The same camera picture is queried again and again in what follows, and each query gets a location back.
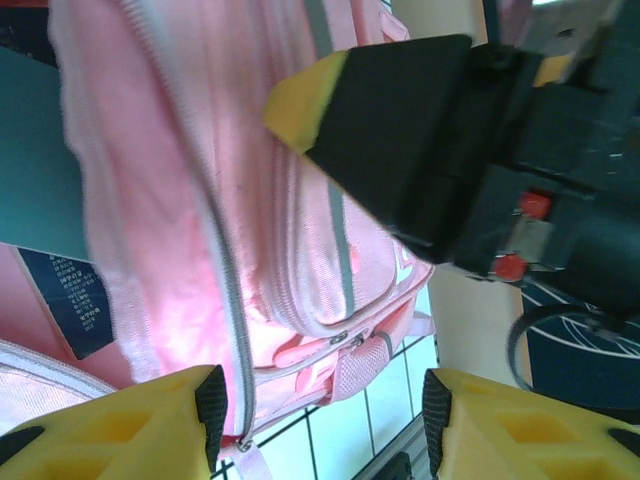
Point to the teal notebook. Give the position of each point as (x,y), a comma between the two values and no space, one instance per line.
(35,165)

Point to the pink backpack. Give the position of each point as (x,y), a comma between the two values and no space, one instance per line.
(175,175)

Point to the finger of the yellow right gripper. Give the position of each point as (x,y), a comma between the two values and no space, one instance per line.
(390,135)

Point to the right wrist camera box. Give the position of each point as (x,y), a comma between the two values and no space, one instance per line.
(565,25)

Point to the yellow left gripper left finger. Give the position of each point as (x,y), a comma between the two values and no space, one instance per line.
(100,440)

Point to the navy book with grid print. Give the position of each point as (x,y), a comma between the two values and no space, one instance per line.
(75,300)

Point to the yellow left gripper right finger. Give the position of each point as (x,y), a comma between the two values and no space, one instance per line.
(540,440)

